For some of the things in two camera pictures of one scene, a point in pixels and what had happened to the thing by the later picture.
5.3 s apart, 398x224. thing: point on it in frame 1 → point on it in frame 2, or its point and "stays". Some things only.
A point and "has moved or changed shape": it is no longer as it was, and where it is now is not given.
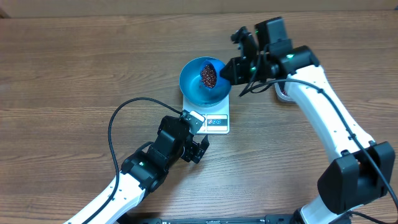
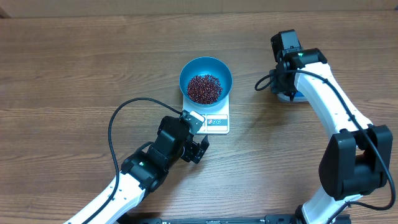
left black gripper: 196,150 stays
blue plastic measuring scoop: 209,76 has moved or changed shape
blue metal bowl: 201,84 stays
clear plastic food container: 279,87 stays
